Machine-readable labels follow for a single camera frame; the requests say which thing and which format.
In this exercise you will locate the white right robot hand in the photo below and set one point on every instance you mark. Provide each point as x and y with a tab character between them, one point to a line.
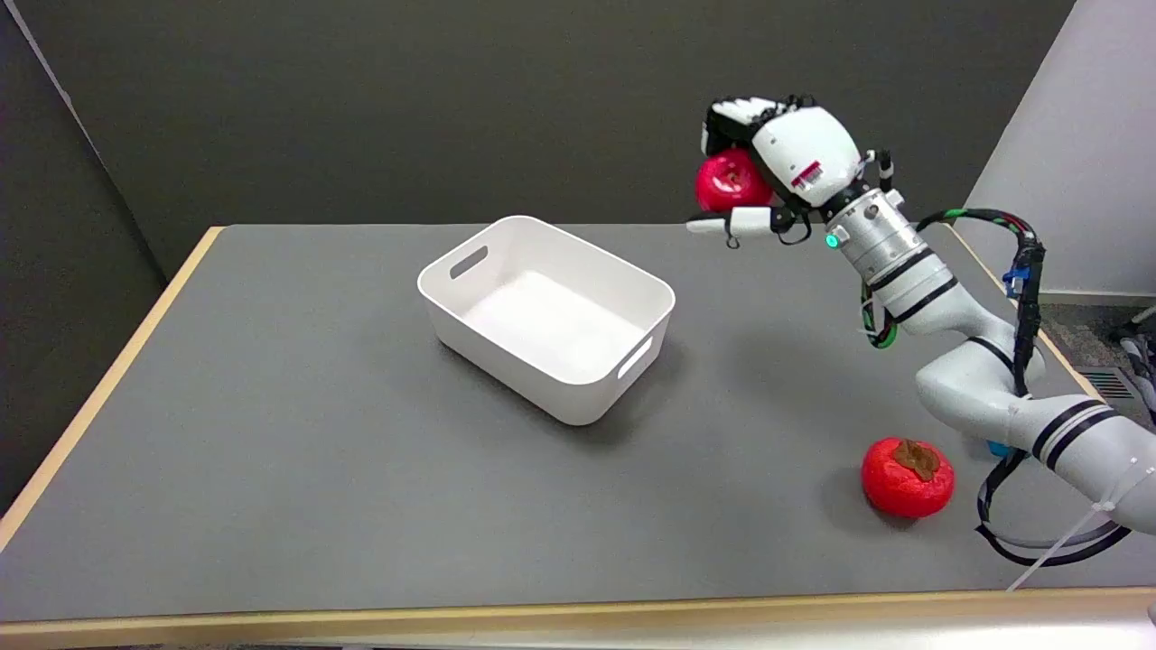
800	152

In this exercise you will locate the red apple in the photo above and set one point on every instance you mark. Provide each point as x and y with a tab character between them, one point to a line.
727	183

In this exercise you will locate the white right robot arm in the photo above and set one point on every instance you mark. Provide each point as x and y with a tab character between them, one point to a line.
957	334

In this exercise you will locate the white plastic box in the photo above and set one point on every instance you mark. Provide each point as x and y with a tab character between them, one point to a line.
547	316

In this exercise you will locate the red persimmon with brown calyx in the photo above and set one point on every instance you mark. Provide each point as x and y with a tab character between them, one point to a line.
907	478

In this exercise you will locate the floor vent grille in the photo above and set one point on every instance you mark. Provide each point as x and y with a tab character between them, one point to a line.
1106	384

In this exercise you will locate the black chair base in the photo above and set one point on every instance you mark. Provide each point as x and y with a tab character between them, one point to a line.
1140	357

